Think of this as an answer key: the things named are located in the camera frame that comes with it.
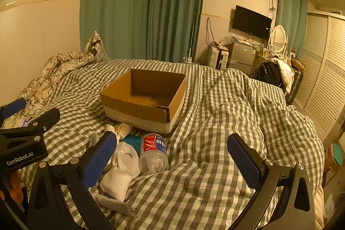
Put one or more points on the white louvred wardrobe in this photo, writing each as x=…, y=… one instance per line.
x=323, y=71

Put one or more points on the black wall television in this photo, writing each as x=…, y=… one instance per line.
x=252, y=22

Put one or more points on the white plastic bag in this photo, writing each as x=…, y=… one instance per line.
x=329, y=205

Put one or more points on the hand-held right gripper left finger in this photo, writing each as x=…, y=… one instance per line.
x=98, y=162

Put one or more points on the white oval vanity mirror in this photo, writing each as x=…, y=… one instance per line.
x=279, y=37

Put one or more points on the dark suitcase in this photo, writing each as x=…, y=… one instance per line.
x=293, y=87

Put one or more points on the brown cardboard box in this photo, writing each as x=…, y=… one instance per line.
x=134, y=108

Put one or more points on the teal packet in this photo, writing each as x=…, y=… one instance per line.
x=133, y=142

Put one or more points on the wide green curtain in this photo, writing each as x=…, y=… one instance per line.
x=121, y=3

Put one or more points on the white jacket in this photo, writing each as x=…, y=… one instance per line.
x=287, y=72

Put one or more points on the patterned pillow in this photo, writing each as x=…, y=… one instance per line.
x=95, y=44

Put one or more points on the green checked blanket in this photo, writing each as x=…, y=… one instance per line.
x=210, y=138

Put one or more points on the white paper packet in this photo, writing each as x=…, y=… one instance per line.
x=116, y=205

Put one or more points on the person's left hand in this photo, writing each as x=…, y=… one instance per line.
x=14, y=191

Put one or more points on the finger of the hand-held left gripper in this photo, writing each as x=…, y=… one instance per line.
x=47, y=116
x=13, y=108

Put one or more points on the cream sock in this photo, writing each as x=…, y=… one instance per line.
x=122, y=129

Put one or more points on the floral quilt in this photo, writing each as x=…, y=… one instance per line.
x=54, y=71

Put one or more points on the white sock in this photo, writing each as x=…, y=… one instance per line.
x=118, y=181

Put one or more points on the clear plastic jar red label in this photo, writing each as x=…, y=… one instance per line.
x=153, y=157

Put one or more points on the green round stool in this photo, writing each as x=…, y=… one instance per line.
x=337, y=154

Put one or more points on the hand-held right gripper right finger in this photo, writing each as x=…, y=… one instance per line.
x=246, y=164

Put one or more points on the narrow green curtain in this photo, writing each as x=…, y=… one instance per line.
x=293, y=17

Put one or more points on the silver small fridge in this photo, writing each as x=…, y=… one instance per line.
x=241, y=56

